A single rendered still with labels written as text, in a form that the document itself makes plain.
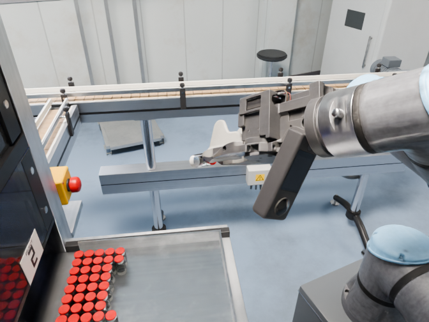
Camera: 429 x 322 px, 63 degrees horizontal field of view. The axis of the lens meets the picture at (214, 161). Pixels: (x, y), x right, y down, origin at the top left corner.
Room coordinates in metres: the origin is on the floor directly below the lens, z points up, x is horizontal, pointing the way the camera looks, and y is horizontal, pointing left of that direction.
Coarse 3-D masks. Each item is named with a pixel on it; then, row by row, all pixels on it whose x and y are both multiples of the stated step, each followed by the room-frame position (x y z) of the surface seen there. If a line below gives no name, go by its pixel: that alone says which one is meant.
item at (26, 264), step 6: (36, 234) 0.48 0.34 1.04; (30, 240) 0.45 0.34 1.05; (36, 240) 0.47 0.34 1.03; (30, 246) 0.45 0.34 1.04; (36, 246) 0.46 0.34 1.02; (24, 252) 0.42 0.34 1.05; (30, 252) 0.44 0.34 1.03; (36, 252) 0.46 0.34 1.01; (42, 252) 0.47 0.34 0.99; (24, 258) 0.41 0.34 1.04; (30, 258) 0.43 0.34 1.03; (24, 264) 0.41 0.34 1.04; (30, 264) 0.42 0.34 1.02; (36, 264) 0.44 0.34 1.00; (24, 270) 0.40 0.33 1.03; (30, 270) 0.42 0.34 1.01; (30, 276) 0.41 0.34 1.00; (30, 282) 0.40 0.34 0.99
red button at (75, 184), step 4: (76, 176) 0.70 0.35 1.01; (72, 180) 0.68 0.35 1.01; (76, 180) 0.69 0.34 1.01; (80, 180) 0.70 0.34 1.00; (72, 184) 0.68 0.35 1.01; (76, 184) 0.68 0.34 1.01; (80, 184) 0.69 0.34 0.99; (72, 188) 0.67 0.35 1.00; (76, 188) 0.67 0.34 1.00; (80, 188) 0.69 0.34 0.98; (72, 192) 0.67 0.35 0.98
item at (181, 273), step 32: (128, 256) 0.56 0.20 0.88; (160, 256) 0.56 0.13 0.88; (192, 256) 0.56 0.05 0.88; (224, 256) 0.53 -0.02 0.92; (128, 288) 0.47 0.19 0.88; (160, 288) 0.47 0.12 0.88; (192, 288) 0.47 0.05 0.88; (224, 288) 0.47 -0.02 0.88; (128, 320) 0.40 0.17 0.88; (160, 320) 0.40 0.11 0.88; (192, 320) 0.40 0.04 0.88; (224, 320) 0.40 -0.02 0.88
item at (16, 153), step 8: (24, 136) 0.57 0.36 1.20; (16, 144) 0.53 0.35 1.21; (24, 144) 0.56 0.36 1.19; (8, 152) 0.50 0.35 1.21; (16, 152) 0.52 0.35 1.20; (24, 152) 0.55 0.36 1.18; (0, 160) 0.48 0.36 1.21; (8, 160) 0.49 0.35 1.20; (16, 160) 0.51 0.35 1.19; (0, 168) 0.46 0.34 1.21; (8, 168) 0.48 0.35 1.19; (0, 176) 0.45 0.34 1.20; (8, 176) 0.47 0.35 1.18; (0, 184) 0.44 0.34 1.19; (48, 232) 0.53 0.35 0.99; (32, 280) 0.41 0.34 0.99; (24, 296) 0.37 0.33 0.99; (16, 320) 0.33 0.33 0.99
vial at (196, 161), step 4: (192, 156) 0.48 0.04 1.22; (196, 156) 0.47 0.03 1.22; (200, 156) 0.46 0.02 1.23; (192, 160) 0.47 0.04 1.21; (196, 160) 0.47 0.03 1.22; (200, 160) 0.46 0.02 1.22; (204, 160) 0.46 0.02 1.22; (192, 164) 0.47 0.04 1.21; (196, 164) 0.47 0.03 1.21; (200, 164) 0.46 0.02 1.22; (204, 164) 0.46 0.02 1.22; (208, 164) 0.45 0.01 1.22
